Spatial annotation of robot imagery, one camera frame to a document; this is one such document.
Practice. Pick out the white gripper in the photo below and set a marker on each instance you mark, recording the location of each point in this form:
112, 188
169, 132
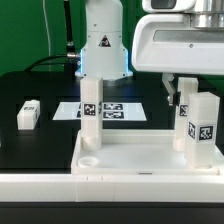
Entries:
167, 43

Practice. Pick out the white desk top tray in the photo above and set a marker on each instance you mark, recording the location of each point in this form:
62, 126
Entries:
137, 152

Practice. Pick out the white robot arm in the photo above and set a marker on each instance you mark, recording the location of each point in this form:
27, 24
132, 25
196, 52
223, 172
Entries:
104, 54

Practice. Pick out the white fiducial marker plate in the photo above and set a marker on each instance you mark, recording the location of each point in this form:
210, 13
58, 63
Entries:
111, 111

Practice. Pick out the white L-shaped obstacle fence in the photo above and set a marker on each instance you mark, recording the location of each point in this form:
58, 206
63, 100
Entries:
110, 188

